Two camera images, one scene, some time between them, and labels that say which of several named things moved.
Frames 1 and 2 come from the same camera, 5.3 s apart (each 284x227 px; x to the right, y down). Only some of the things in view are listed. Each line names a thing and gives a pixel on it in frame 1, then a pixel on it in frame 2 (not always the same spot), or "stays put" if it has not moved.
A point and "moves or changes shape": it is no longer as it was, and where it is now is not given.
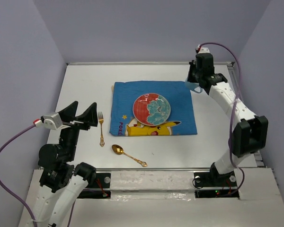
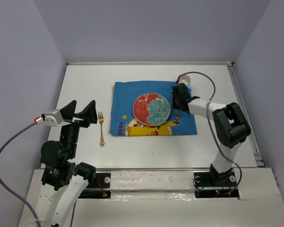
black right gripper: [191, 78] -> [174, 105]
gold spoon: [119, 150] -> [176, 116]
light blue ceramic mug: [192, 86] moves or changes shape
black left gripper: [90, 116] stays put
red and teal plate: [151, 109] stays put
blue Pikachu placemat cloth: [181, 120] stays put
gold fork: [101, 120] stays put
